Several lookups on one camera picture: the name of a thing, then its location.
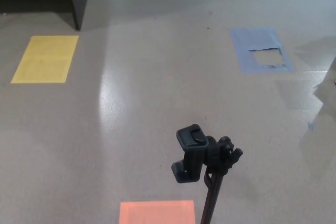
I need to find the black extendable phone stand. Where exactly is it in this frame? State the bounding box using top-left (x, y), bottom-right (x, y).
top-left (171, 123), bottom-right (244, 224)

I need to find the orange floor marker sheet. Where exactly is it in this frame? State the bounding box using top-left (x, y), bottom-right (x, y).
top-left (119, 200), bottom-right (196, 224)

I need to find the torn blue floor marker sheet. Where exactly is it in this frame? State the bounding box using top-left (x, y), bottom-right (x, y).
top-left (230, 27), bottom-right (294, 72)

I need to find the yellow floor marker sheet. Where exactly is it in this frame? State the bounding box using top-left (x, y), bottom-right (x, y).
top-left (10, 35), bottom-right (80, 84)

